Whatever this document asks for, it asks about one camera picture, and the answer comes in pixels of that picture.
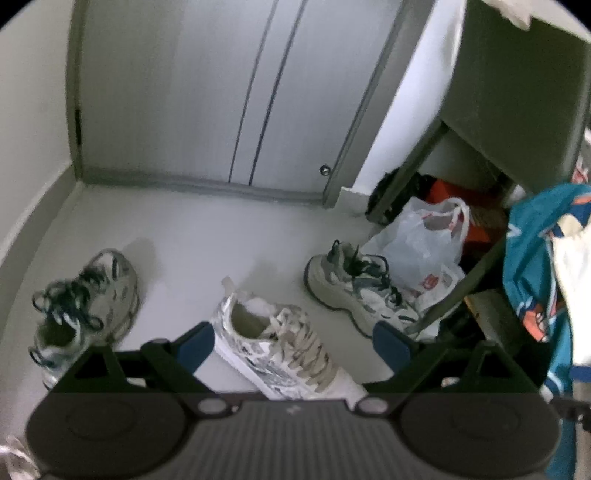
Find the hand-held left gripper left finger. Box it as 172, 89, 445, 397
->
44, 322, 243, 419

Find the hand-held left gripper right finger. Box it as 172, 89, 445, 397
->
353, 321, 543, 419

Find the white printed lace-up sneaker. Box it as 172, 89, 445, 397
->
210, 276, 369, 401
0, 435, 41, 480

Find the grey white running sneaker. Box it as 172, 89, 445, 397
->
303, 239, 422, 339
28, 248, 140, 391

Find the white plastic bag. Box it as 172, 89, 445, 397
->
362, 198, 472, 342

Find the black bag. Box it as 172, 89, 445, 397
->
365, 167, 437, 225

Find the orange box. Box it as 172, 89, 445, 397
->
425, 179, 509, 245

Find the teal printed cloth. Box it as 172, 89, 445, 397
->
502, 182, 591, 480

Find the grey door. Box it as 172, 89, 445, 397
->
67, 0, 435, 209

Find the white cloth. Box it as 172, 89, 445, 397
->
480, 0, 548, 32

